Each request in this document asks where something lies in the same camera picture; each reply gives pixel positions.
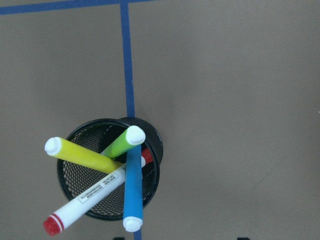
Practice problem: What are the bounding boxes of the red capped white marker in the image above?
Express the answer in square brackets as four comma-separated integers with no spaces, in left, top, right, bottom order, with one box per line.
[43,148,154,236]

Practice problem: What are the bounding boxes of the green highlighter pen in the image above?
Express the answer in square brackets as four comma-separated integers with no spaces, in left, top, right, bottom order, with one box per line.
[101,125,146,159]

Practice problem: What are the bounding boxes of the black mesh pen holder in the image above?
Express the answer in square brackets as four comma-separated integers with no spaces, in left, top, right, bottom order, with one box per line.
[57,117,164,221]

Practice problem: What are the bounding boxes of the yellow highlighter pen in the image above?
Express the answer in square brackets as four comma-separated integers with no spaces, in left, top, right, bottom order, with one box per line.
[44,136,123,174]

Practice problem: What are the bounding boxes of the blue highlighter pen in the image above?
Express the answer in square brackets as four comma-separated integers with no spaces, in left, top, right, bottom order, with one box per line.
[123,145,143,233]

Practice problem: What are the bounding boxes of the brown paper table mat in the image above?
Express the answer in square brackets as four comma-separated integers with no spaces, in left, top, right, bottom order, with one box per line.
[0,0,320,240]

